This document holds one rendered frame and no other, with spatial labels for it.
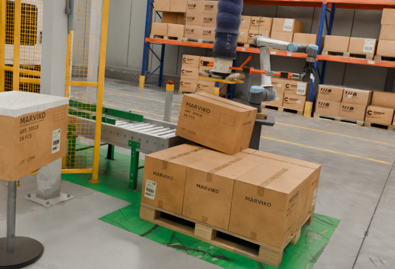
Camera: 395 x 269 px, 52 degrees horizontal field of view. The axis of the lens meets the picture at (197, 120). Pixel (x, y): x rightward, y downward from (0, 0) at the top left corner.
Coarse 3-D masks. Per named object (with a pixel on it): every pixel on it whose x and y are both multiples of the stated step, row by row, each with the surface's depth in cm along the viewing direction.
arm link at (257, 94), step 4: (252, 88) 441; (256, 88) 439; (260, 88) 440; (252, 92) 440; (256, 92) 438; (260, 92) 439; (264, 92) 444; (252, 96) 441; (256, 96) 439; (260, 96) 441; (264, 96) 444; (248, 100) 447; (252, 100) 442; (256, 100) 441; (260, 100) 443; (264, 100) 449
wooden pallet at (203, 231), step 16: (144, 208) 331; (160, 208) 324; (160, 224) 325; (176, 224) 325; (208, 224) 303; (208, 240) 304; (224, 240) 306; (288, 240) 294; (256, 256) 288; (272, 256) 280
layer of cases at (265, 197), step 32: (160, 160) 318; (192, 160) 324; (224, 160) 334; (256, 160) 345; (288, 160) 357; (160, 192) 322; (192, 192) 307; (224, 192) 293; (256, 192) 281; (288, 192) 272; (224, 224) 296; (256, 224) 283; (288, 224) 285
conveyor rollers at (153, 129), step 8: (88, 112) 482; (120, 120) 452; (128, 120) 462; (128, 128) 421; (136, 128) 421; (144, 128) 430; (152, 128) 430; (160, 128) 441; (168, 128) 440; (168, 136) 406
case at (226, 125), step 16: (192, 96) 368; (208, 96) 386; (192, 112) 369; (208, 112) 361; (224, 112) 353; (240, 112) 346; (256, 112) 379; (176, 128) 379; (192, 128) 371; (208, 128) 362; (224, 128) 355; (240, 128) 355; (208, 144) 364; (224, 144) 356; (240, 144) 368
